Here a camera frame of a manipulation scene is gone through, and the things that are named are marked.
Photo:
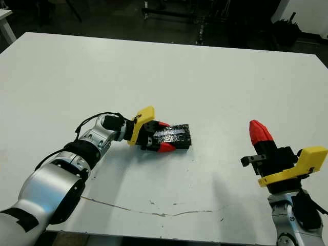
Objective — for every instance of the black bushy bundle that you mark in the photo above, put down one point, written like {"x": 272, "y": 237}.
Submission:
{"x": 287, "y": 30}

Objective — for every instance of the white side table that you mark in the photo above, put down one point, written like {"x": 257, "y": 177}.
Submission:
{"x": 5, "y": 23}

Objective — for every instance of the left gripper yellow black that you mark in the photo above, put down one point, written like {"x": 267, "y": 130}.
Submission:
{"x": 143, "y": 120}

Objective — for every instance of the black taped box lid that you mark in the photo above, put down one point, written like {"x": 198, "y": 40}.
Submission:
{"x": 176, "y": 135}

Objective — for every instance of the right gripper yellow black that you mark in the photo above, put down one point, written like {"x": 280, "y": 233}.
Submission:
{"x": 282, "y": 164}

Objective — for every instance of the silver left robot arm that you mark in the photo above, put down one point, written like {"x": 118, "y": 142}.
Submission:
{"x": 51, "y": 184}

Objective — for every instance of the black wheeled metal frame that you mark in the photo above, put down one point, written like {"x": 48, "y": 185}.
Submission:
{"x": 201, "y": 33}

